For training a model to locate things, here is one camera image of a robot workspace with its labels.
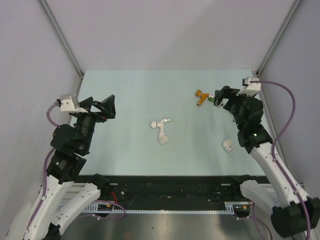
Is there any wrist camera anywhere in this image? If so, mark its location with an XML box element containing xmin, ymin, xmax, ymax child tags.
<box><xmin>57</xmin><ymin>94</ymin><xmax>88</xmax><ymax>114</ymax></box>
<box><xmin>236</xmin><ymin>77</ymin><xmax>262</xmax><ymax>97</ymax></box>

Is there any aluminium frame post right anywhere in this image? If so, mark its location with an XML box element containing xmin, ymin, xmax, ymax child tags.
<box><xmin>255</xmin><ymin>0</ymin><xmax>304</xmax><ymax>77</ymax></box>

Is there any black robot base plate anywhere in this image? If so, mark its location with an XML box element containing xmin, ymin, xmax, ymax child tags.
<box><xmin>99</xmin><ymin>175</ymin><xmax>247</xmax><ymax>210</ymax></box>

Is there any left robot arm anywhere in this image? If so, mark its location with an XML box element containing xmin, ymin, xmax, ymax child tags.
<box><xmin>21</xmin><ymin>94</ymin><xmax>227</xmax><ymax>240</ymax></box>

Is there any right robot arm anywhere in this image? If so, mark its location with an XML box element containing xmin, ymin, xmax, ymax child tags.
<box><xmin>214</xmin><ymin>86</ymin><xmax>320</xmax><ymax>239</ymax></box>

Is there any yellow water faucet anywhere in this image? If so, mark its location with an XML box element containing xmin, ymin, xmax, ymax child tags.
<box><xmin>195</xmin><ymin>89</ymin><xmax>212</xmax><ymax>107</ymax></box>

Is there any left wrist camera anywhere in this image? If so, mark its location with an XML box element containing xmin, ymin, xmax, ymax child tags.
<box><xmin>57</xmin><ymin>94</ymin><xmax>88</xmax><ymax>114</ymax></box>

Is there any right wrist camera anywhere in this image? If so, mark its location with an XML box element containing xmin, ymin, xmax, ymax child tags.
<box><xmin>236</xmin><ymin>77</ymin><xmax>262</xmax><ymax>97</ymax></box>

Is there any aluminium frame post left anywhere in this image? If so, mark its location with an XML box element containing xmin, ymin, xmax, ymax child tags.
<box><xmin>36</xmin><ymin>0</ymin><xmax>84</xmax><ymax>80</ymax></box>

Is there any aluminium frame post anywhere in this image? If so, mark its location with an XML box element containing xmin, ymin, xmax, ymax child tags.
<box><xmin>36</xmin><ymin>0</ymin><xmax>84</xmax><ymax>80</ymax></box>
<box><xmin>255</xmin><ymin>0</ymin><xmax>304</xmax><ymax>77</ymax></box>

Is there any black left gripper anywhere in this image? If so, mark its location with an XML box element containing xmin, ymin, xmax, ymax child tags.
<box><xmin>76</xmin><ymin>94</ymin><xmax>116</xmax><ymax>152</ymax></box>

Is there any grey white water faucet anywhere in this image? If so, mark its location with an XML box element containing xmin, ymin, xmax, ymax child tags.
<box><xmin>150</xmin><ymin>118</ymin><xmax>170</xmax><ymax>133</ymax></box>

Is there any white slotted cable duct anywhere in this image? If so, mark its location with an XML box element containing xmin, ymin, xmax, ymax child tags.
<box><xmin>82</xmin><ymin>202</ymin><xmax>252</xmax><ymax>215</ymax></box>

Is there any white elbow pipe fitting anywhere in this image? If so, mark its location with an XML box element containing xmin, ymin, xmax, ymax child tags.
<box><xmin>158</xmin><ymin>131</ymin><xmax>169</xmax><ymax>145</ymax></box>
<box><xmin>222</xmin><ymin>139</ymin><xmax>234</xmax><ymax>153</ymax></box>

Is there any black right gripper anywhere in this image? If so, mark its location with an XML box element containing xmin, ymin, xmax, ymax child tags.
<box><xmin>213</xmin><ymin>86</ymin><xmax>252</xmax><ymax>130</ymax></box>

